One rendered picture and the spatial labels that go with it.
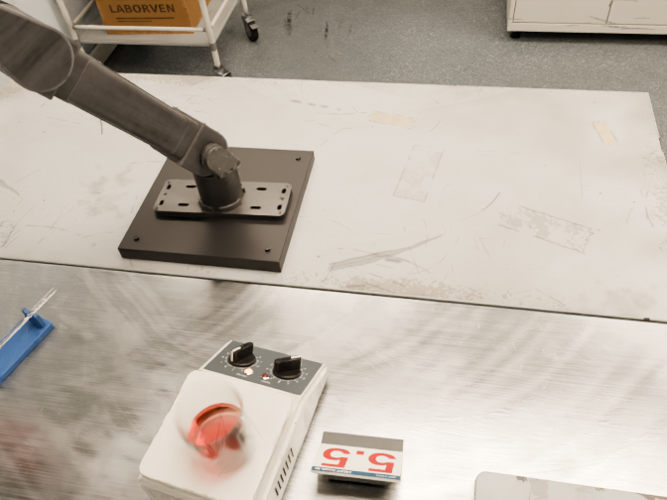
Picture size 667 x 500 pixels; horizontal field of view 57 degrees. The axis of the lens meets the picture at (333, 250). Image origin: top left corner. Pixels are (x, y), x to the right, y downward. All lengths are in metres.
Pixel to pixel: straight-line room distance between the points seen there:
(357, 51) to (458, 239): 2.19
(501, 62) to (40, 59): 2.45
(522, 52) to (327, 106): 1.97
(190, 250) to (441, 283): 0.35
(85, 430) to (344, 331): 0.33
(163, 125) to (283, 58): 2.25
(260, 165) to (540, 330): 0.49
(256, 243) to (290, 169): 0.16
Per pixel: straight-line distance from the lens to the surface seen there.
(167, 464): 0.65
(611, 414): 0.77
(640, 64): 3.03
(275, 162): 0.99
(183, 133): 0.80
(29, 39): 0.65
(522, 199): 0.95
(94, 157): 1.14
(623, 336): 0.83
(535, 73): 2.88
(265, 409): 0.65
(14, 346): 0.90
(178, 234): 0.91
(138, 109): 0.76
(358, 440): 0.71
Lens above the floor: 1.56
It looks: 49 degrees down
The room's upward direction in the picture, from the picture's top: 7 degrees counter-clockwise
